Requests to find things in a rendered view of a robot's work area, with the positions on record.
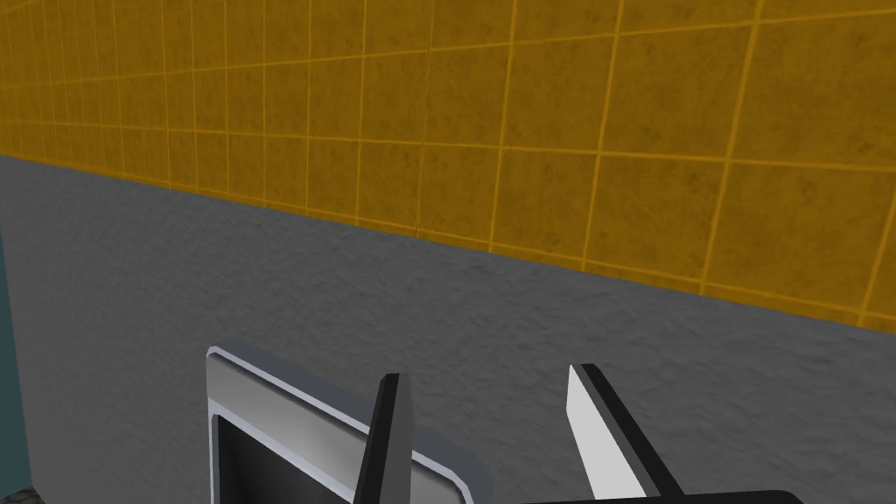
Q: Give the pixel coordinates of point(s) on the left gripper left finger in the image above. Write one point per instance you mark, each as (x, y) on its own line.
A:
(386, 448)

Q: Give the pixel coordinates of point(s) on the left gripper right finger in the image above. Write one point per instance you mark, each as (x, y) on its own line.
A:
(607, 448)

